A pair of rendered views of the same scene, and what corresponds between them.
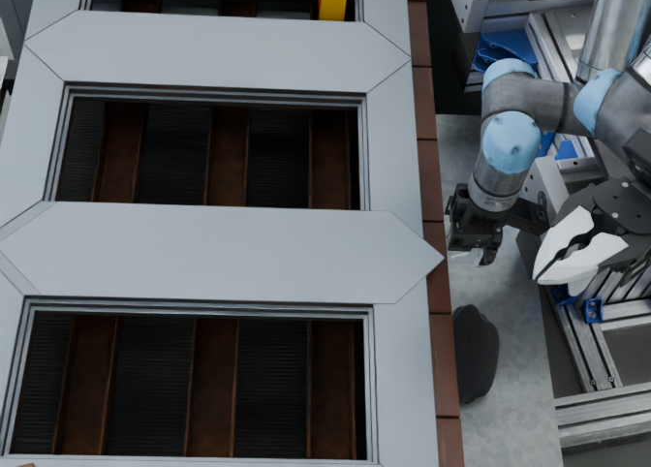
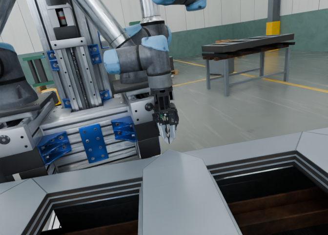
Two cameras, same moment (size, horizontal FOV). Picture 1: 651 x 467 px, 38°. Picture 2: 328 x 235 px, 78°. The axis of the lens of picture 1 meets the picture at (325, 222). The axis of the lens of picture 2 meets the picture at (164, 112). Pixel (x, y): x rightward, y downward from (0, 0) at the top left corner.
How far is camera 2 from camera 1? 1.32 m
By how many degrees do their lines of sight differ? 71
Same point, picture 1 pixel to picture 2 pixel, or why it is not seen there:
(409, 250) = (167, 159)
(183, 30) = not seen: outside the picture
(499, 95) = (127, 48)
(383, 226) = (153, 170)
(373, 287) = (195, 167)
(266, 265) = (199, 223)
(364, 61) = (17, 199)
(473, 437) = not seen: hidden behind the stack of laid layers
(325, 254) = (178, 190)
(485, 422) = not seen: hidden behind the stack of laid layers
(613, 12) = (107, 11)
